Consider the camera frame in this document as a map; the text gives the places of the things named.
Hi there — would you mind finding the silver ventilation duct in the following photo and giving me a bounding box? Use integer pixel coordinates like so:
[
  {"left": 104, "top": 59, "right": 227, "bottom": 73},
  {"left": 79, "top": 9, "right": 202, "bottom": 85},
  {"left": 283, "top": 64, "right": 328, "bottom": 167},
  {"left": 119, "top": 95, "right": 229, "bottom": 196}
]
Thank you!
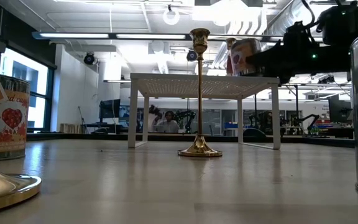
[{"left": 255, "top": 0, "right": 310, "bottom": 40}]

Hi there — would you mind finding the black metal table frame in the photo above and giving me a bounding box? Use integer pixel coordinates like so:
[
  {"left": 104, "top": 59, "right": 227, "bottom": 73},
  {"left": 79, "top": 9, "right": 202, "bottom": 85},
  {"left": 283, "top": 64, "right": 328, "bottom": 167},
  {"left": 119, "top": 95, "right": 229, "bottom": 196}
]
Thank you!
[{"left": 26, "top": 132, "right": 356, "bottom": 149}]

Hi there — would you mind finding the black monitor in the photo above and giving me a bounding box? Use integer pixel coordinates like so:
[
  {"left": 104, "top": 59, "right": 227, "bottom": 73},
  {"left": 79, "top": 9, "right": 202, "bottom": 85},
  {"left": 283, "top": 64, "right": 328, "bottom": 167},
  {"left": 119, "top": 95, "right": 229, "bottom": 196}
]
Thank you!
[
  {"left": 99, "top": 98, "right": 121, "bottom": 119},
  {"left": 328, "top": 98, "right": 353, "bottom": 124}
]

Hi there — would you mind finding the white perforated metal shelf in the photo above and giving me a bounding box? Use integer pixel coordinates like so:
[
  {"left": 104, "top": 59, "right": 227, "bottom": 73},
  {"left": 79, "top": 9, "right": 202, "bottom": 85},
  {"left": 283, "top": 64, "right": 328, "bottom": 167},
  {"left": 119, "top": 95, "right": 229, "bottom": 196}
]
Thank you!
[{"left": 127, "top": 73, "right": 282, "bottom": 151}]

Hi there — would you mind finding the person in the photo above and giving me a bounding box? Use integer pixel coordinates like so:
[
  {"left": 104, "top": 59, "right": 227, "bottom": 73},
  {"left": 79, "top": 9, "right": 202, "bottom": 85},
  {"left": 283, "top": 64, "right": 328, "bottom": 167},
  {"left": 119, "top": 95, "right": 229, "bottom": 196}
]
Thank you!
[{"left": 155, "top": 110, "right": 180, "bottom": 134}]

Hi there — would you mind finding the orange-labelled candle tin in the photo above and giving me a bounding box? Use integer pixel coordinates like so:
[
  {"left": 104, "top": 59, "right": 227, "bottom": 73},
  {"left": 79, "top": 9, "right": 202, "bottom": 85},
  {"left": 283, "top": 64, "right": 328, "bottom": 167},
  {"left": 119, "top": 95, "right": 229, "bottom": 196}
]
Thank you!
[
  {"left": 229, "top": 38, "right": 263, "bottom": 77},
  {"left": 0, "top": 55, "right": 31, "bottom": 162}
]

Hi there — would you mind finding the wooden slat stack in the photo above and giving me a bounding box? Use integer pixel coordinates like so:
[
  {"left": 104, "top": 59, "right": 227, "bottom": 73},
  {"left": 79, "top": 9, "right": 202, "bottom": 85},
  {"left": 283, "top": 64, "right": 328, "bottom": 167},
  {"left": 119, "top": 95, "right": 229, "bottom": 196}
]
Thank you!
[{"left": 59, "top": 123, "right": 82, "bottom": 134}]

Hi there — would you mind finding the black office chair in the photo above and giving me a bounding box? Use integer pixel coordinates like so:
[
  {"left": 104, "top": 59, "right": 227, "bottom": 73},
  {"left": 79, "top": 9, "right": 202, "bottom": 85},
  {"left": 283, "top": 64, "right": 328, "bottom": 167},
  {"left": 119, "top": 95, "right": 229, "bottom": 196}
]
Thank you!
[{"left": 242, "top": 127, "right": 267, "bottom": 138}]

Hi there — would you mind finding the black track spotlight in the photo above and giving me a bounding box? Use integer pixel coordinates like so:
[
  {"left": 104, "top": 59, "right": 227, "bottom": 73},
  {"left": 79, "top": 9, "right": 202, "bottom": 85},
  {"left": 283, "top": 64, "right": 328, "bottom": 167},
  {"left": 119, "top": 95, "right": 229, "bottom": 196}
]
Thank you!
[{"left": 318, "top": 74, "right": 335, "bottom": 85}]

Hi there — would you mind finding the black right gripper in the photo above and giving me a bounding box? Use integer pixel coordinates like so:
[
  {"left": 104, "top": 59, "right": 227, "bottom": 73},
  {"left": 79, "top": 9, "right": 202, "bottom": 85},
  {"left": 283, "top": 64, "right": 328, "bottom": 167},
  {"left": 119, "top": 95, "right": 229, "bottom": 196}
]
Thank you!
[{"left": 246, "top": 39, "right": 312, "bottom": 85}]

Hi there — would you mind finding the long ceiling light bar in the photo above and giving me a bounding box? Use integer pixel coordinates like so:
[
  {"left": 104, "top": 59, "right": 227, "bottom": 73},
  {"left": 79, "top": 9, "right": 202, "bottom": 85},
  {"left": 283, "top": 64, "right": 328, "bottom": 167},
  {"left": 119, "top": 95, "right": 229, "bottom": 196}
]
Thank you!
[{"left": 32, "top": 30, "right": 291, "bottom": 43}]

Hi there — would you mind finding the white ring light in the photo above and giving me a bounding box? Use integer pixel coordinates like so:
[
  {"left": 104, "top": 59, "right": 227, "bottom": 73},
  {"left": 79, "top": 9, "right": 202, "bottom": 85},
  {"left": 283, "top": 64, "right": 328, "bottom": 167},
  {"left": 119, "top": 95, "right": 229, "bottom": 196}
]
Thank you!
[{"left": 162, "top": 6, "right": 180, "bottom": 26}]

